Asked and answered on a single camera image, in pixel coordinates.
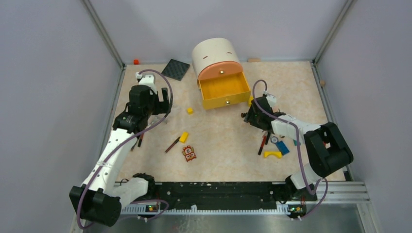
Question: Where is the yellow drawer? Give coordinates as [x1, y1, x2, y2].
[198, 72, 251, 110]

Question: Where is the cream round drawer organizer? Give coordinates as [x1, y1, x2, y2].
[192, 38, 243, 80]

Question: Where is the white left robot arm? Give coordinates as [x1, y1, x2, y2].
[69, 69, 173, 230]

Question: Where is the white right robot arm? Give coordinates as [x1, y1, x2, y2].
[241, 95, 354, 200]

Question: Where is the yellow block near drawer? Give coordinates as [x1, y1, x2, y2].
[247, 96, 253, 106]

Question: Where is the red black pen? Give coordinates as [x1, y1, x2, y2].
[257, 135, 267, 156]

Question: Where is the small yellow cube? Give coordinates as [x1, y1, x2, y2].
[187, 107, 193, 115]

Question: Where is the round small watch dial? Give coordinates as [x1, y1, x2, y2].
[270, 136, 279, 144]

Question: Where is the dark red lip gloss tube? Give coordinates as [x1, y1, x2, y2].
[165, 137, 180, 153]

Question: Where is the yellow rectangular block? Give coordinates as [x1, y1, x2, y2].
[179, 132, 189, 143]

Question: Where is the black textured square mat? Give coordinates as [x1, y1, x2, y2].
[161, 59, 190, 81]

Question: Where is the yellow arch block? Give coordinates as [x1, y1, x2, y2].
[264, 151, 283, 159]

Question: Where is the blue rectangular block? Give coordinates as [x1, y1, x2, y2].
[275, 141, 290, 156]

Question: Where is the red owl number puzzle piece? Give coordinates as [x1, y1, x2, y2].
[182, 145, 197, 162]

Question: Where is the wooden block at back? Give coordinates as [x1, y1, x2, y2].
[247, 58, 261, 63]

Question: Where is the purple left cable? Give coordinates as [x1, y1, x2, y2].
[76, 69, 174, 231]

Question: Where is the purple cable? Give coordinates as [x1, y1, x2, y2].
[76, 69, 174, 231]
[251, 80, 329, 220]

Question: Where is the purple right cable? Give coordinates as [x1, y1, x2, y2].
[251, 80, 329, 220]

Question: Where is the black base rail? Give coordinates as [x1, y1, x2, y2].
[125, 182, 318, 211]

